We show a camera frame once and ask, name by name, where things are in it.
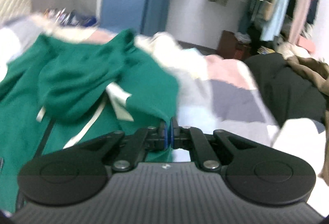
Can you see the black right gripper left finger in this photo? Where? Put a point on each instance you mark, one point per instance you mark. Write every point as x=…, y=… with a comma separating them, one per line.
x=122, y=152

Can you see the light blue hanging garment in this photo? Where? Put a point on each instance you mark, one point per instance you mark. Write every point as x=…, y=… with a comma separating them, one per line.
x=272, y=27

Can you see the colour block bed quilt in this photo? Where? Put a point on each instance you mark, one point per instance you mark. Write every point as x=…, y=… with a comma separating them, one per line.
x=213, y=93

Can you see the dark red floor box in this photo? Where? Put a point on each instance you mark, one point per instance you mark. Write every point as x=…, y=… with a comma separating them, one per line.
x=230, y=48

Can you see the green hooded sweatshirt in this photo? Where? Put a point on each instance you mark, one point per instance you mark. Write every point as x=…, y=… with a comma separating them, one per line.
x=58, y=94

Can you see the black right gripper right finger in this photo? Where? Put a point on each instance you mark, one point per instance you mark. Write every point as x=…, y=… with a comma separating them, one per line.
x=210, y=152

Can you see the blue folded mat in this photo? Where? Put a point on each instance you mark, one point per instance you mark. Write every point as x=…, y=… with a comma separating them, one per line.
x=117, y=15

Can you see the black garment on bed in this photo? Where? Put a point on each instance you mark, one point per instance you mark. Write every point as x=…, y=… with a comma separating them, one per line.
x=286, y=94

